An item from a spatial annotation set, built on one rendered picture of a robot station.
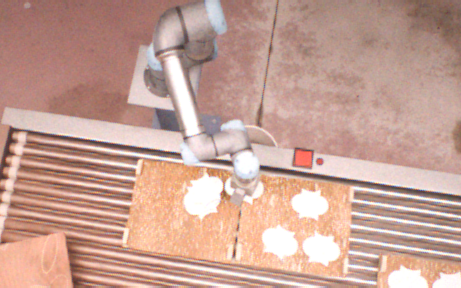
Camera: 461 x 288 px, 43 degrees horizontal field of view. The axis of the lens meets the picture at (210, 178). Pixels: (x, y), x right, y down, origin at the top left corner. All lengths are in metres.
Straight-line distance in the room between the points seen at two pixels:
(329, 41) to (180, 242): 1.79
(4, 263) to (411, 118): 2.30
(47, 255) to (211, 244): 0.59
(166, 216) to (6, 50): 1.85
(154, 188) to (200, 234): 0.25
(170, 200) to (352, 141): 1.42
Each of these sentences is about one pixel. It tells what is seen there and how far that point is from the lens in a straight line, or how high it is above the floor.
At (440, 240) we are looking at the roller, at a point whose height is 0.92.
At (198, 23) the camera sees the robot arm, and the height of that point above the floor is 1.50.
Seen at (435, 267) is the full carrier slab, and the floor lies 0.94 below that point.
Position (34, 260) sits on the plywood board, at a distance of 2.19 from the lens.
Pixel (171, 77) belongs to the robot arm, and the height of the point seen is 1.44.
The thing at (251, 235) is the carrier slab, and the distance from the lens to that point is 2.20.
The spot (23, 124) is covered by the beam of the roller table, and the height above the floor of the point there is 0.92.
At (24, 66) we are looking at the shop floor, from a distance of 3.65.
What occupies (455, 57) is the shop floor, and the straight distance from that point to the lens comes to 3.71.
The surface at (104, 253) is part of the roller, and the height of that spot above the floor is 0.92.
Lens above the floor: 3.10
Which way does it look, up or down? 75 degrees down
